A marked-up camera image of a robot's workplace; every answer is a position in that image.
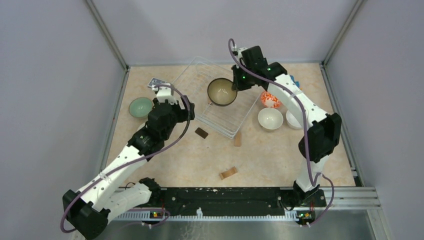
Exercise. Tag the blue playing card box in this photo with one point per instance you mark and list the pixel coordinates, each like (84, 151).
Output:
(154, 81)

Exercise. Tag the arched wooden block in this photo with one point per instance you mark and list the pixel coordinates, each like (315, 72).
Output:
(228, 173)

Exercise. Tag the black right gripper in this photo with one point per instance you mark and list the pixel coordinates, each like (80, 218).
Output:
(237, 85)

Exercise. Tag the dark brown block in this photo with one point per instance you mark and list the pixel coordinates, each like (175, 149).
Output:
(201, 132)

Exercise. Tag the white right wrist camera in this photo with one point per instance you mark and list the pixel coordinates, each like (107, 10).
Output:
(237, 51)

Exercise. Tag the white orange pattern bowl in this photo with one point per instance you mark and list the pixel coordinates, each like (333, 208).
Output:
(270, 101)

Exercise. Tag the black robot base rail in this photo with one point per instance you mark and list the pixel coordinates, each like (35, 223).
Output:
(232, 201)

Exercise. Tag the large white bowl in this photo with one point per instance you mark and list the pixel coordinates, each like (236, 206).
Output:
(141, 126)

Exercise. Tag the small white bowl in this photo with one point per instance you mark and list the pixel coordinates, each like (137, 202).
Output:
(293, 122)

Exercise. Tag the colourful toy block car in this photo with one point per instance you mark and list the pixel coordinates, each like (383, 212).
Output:
(297, 83)

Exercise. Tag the light wooden block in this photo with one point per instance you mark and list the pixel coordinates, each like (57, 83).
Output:
(238, 139)

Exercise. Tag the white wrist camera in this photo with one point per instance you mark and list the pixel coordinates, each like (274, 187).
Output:
(164, 93)
(237, 51)

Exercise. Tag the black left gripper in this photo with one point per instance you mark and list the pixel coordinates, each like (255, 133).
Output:
(182, 117)

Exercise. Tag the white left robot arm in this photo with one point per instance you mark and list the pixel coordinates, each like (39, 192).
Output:
(94, 206)

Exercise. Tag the light green celadon bowl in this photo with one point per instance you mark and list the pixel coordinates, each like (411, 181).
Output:
(140, 107)

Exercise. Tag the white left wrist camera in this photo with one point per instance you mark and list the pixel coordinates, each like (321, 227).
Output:
(164, 93)

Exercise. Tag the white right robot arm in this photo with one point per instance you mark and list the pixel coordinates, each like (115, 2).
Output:
(322, 131)

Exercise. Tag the beige flower pattern bowl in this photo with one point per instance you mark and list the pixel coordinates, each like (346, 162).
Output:
(270, 119)

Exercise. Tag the dark teal bowl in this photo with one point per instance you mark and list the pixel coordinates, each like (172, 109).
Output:
(221, 93)

